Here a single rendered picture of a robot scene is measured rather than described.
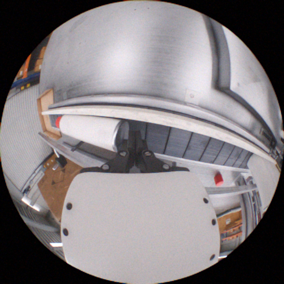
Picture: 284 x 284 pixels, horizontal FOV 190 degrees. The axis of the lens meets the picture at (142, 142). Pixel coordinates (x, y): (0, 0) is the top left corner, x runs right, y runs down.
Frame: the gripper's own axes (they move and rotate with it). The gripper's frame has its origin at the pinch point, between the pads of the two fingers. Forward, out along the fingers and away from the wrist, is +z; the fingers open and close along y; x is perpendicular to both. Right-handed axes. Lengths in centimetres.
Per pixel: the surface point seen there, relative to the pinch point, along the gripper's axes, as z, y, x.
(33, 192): 6, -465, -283
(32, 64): 160, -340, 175
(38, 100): 33, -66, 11
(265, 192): -16.5, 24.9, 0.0
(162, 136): 3.6, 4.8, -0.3
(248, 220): -25.8, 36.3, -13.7
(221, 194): -8.1, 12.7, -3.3
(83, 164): -0.5, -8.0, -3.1
